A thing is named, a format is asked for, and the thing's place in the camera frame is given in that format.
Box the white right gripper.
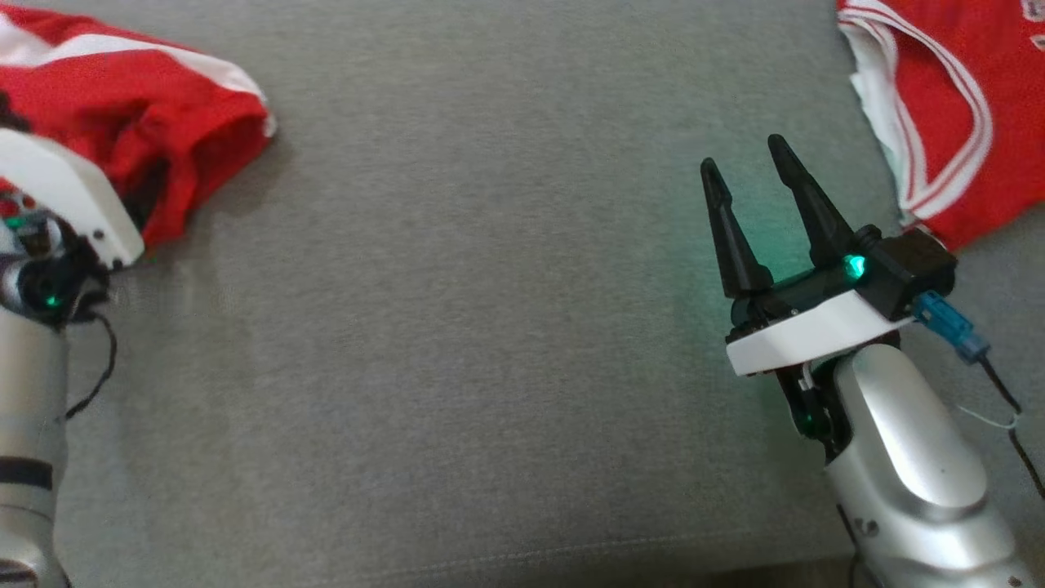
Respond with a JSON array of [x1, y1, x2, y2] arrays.
[[700, 134, 903, 448]]

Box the right camera cable blue connector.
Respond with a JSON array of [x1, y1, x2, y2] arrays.
[[913, 290, 1045, 501]]

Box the large grey sofa seat cushion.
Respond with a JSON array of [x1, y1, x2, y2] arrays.
[[0, 0, 1045, 588]]

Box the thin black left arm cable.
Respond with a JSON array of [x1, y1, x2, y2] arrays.
[[64, 313, 119, 421]]

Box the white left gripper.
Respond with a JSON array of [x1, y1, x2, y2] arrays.
[[0, 127, 146, 329]]

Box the red shirt with white sleeves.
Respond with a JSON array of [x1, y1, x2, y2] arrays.
[[837, 0, 1045, 252]]

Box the red shorts with white stripes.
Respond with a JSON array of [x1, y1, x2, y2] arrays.
[[0, 2, 278, 250]]

